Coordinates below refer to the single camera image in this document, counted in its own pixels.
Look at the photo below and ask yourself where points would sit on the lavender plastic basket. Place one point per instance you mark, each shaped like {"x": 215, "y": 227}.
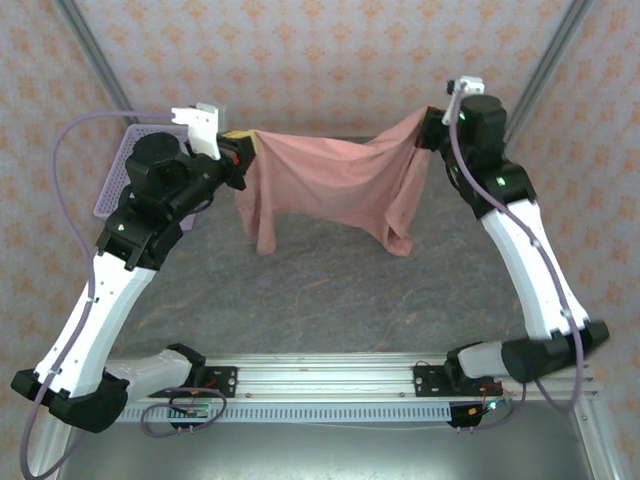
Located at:
{"x": 111, "y": 190}

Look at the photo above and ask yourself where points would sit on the aluminium frame strut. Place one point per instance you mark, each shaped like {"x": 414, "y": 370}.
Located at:
{"x": 597, "y": 440}

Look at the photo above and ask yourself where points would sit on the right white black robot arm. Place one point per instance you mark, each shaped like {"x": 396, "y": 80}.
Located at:
{"x": 525, "y": 260}

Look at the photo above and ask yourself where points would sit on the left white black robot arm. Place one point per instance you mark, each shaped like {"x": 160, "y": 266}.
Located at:
{"x": 105, "y": 310}

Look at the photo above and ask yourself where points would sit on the grey metal sheet panel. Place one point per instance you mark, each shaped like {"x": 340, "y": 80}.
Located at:
{"x": 325, "y": 455}

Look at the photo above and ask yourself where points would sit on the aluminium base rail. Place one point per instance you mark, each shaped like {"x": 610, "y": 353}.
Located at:
{"x": 325, "y": 375}

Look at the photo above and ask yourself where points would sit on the small circuit board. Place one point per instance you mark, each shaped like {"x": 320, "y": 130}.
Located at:
{"x": 192, "y": 411}
{"x": 487, "y": 406}

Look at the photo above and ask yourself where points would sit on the aluminium frame post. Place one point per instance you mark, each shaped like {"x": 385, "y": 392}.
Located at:
{"x": 550, "y": 60}
{"x": 97, "y": 60}

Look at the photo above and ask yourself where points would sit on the pink t-shirt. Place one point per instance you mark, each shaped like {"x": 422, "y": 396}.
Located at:
{"x": 330, "y": 175}

